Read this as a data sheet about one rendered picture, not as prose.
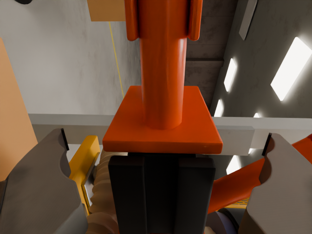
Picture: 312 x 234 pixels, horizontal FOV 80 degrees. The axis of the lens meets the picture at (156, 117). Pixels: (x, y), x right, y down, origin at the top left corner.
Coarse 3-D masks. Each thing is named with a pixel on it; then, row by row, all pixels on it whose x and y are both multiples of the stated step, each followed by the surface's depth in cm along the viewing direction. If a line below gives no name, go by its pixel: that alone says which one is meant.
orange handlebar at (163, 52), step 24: (144, 0) 7; (168, 0) 7; (192, 0) 7; (144, 24) 8; (168, 24) 7; (192, 24) 7; (144, 48) 8; (168, 48) 8; (144, 72) 9; (168, 72) 8; (144, 96) 9; (168, 96) 9; (144, 120) 10; (168, 120) 10
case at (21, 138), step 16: (0, 48) 31; (0, 64) 31; (0, 80) 31; (0, 96) 31; (16, 96) 34; (0, 112) 31; (16, 112) 34; (0, 128) 31; (16, 128) 34; (32, 128) 39; (0, 144) 31; (16, 144) 34; (32, 144) 39; (0, 160) 31; (16, 160) 34; (0, 176) 31
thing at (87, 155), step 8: (88, 136) 31; (96, 136) 31; (88, 144) 29; (96, 144) 31; (80, 152) 27; (88, 152) 28; (96, 152) 31; (72, 160) 26; (80, 160) 26; (88, 160) 28; (96, 160) 30; (72, 168) 24; (80, 168) 25; (88, 168) 28; (72, 176) 23; (80, 176) 25; (88, 176) 27; (80, 184) 25; (88, 184) 26; (80, 192) 25; (88, 192) 27; (88, 200) 27; (88, 208) 28
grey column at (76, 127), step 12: (36, 120) 130; (48, 120) 130; (60, 120) 130; (72, 120) 130; (84, 120) 130; (96, 120) 129; (108, 120) 129; (216, 120) 129; (228, 120) 128; (240, 120) 128; (252, 120) 128; (264, 120) 128; (276, 120) 128; (288, 120) 128; (300, 120) 128; (36, 132) 128; (48, 132) 128; (72, 132) 127; (84, 132) 127; (96, 132) 126; (264, 132) 120; (276, 132) 119; (288, 132) 119; (300, 132) 119; (252, 144) 125; (264, 144) 124
